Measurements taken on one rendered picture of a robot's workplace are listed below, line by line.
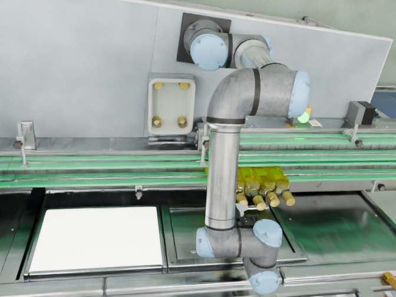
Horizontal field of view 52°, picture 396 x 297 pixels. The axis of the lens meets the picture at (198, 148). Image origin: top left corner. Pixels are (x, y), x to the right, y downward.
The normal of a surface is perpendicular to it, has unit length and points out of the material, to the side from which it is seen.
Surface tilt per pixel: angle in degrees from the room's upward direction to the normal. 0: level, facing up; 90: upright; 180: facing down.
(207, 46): 12
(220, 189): 26
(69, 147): 90
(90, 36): 0
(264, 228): 90
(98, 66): 0
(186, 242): 90
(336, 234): 91
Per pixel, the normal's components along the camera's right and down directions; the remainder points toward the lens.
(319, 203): 0.07, -0.88
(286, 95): 0.08, 0.25
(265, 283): 0.16, 0.46
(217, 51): -0.05, 0.45
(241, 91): -0.11, 0.06
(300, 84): 0.15, -0.20
